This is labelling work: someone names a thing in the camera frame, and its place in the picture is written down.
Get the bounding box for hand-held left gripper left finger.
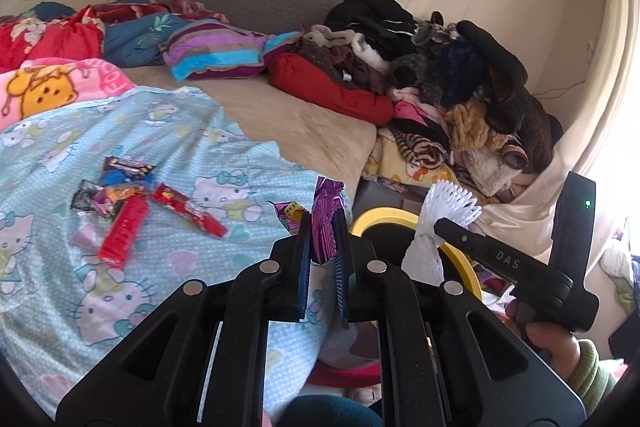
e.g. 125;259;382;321
55;209;313;427

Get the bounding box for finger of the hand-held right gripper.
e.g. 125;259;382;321
433;217;489;259

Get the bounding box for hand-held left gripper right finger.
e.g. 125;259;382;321
334;208;586;427

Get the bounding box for white foam fruit net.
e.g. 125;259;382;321
401;180;482;285

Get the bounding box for pink yellow label snack wrapper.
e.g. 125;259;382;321
270;201;306;238

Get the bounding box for purple foil snack wrapper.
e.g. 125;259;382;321
311;176;346;265

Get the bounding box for yellow rimmed trash bin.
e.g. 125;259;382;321
310;208;485;403

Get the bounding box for red printed snack wrapper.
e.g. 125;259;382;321
151;183;228;238

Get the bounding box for long red snack wrapper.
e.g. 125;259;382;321
97;196;150;268

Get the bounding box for colourful snack wrapper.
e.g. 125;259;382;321
90;184;146;220

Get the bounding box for black red print snack wrapper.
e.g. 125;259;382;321
102;156;157;180

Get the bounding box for small black snack wrapper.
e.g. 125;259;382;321
70;178;103;212

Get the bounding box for person's right forearm green sleeve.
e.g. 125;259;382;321
555;339;618;403

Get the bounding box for person's right hand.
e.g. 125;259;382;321
502;299;584;380

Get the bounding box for cream satin curtain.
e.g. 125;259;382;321
475;0;640;268

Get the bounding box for tiger striped cloth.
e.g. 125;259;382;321
395;132;451;170

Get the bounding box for yellow cartoon print blanket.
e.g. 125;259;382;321
362;127;481;192

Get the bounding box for pink garment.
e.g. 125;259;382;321
392;99;451;132

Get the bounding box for beige bed sheet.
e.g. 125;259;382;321
120;66;378;180

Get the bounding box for dark teal cloth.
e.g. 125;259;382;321
285;394;383;427

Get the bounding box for light blue cat print quilt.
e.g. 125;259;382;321
0;86;353;420

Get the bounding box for red cushion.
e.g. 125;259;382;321
267;52;396;126

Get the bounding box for purple blue striped blanket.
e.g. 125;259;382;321
159;19;306;82

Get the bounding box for pile of dark clothes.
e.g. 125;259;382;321
300;0;531;132

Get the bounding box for blue floral quilt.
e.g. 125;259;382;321
30;0;201;68

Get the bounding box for dark red patterned blanket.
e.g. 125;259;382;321
87;0;231;25

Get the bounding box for pink bear print blanket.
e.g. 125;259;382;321
0;58;136;132

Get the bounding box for red floral quilt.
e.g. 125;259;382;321
0;6;106;72

